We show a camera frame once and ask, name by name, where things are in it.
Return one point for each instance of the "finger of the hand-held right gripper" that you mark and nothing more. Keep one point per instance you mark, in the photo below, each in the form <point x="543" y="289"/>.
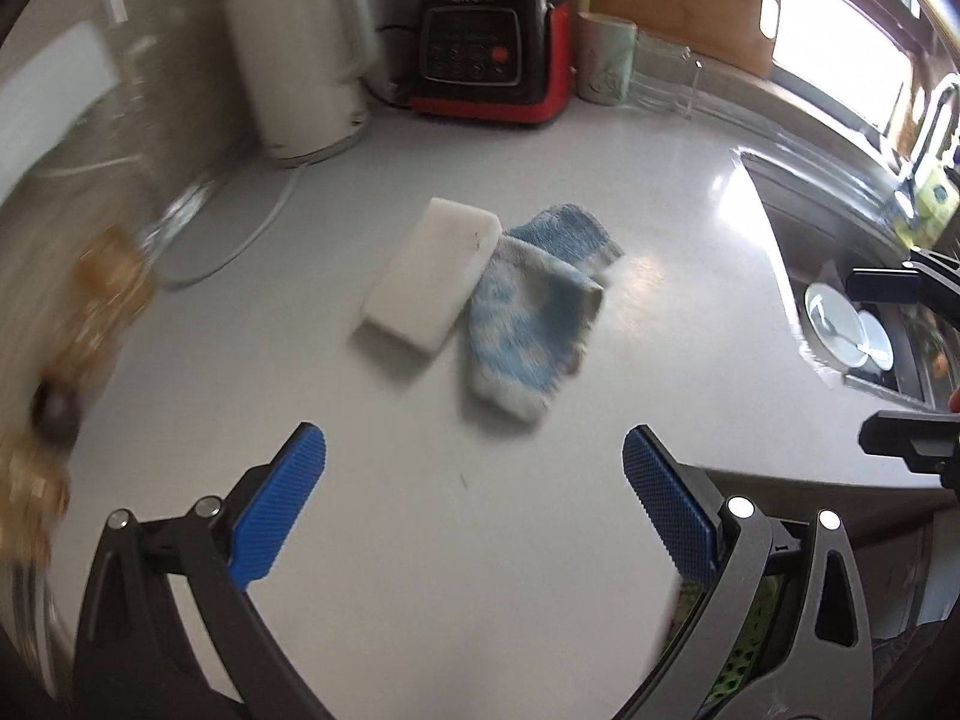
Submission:
<point x="900" y="439"/>
<point x="885" y="283"/>

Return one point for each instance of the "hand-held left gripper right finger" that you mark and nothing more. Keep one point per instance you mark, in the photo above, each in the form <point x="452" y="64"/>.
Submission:
<point x="667" y="502"/>

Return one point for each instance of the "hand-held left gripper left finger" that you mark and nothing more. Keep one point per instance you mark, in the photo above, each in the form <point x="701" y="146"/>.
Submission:
<point x="281" y="502"/>

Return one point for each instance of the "green perforated waste basket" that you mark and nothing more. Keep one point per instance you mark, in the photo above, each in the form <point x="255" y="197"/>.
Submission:
<point x="750" y="637"/>

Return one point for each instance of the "small white dish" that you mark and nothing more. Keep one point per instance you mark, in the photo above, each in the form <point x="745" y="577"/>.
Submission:
<point x="877" y="337"/>

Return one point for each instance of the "white plate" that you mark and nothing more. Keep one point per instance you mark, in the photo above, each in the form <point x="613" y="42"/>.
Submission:
<point x="825" y="315"/>

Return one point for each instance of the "metal spoon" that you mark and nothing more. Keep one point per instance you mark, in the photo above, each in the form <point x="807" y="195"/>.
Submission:
<point x="855" y="345"/>

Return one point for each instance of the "yellow-green dish sponge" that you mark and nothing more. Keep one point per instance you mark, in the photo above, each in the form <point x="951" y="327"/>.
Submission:
<point x="934" y="202"/>

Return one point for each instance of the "steel sink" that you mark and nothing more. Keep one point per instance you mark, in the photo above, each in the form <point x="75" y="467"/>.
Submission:
<point x="810" y="225"/>

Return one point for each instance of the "grey cabinet front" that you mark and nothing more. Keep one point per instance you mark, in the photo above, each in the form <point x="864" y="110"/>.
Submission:
<point x="900" y="570"/>

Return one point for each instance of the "steel faucet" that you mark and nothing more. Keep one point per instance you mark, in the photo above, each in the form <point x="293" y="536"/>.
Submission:
<point x="930" y="120"/>

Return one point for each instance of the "blue and white cloth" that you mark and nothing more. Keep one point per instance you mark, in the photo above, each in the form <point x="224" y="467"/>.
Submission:
<point x="525" y="315"/>

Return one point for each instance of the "dark clay teapot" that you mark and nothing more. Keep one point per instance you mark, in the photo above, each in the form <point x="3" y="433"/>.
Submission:
<point x="56" y="409"/>

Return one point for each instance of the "amber glass cup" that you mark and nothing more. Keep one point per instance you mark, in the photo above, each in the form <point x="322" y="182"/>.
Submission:
<point x="94" y="341"/>
<point x="30" y="495"/>
<point x="112" y="270"/>

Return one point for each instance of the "window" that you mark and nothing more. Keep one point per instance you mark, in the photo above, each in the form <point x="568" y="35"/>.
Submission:
<point x="847" y="37"/>

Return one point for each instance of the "white sponge block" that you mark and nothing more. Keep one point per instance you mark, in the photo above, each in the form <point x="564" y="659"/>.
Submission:
<point x="427" y="277"/>

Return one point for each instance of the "clear acrylic rack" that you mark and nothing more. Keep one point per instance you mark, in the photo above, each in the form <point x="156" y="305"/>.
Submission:
<point x="671" y="71"/>

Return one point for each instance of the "wooden cutting board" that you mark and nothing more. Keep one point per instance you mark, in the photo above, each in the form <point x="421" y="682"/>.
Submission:
<point x="675" y="0"/>

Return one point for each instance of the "white patterned mug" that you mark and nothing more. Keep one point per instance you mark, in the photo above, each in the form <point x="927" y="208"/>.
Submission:
<point x="604" y="60"/>

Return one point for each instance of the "white electric kettle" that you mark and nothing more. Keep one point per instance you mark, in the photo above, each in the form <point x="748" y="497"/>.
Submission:
<point x="292" y="67"/>

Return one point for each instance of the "large clear glass jar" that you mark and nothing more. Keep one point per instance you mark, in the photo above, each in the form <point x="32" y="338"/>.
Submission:
<point x="135" y="90"/>

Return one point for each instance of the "black red blender base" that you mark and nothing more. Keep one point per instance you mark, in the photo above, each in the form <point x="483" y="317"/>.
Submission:
<point x="480" y="45"/>

